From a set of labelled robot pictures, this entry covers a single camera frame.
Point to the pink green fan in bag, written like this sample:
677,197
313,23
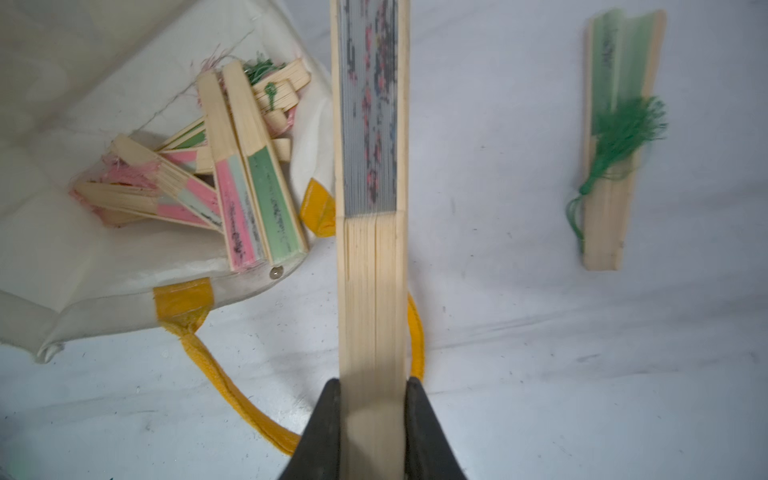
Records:
241,228

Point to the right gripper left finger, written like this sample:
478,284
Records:
317,455

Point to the white canvas tote bag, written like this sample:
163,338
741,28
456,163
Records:
110,219

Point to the green tasselled folding fan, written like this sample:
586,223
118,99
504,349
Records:
621,116

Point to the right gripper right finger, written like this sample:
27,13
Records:
428,452

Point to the grey pink folding fan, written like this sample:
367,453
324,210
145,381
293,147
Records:
370,56

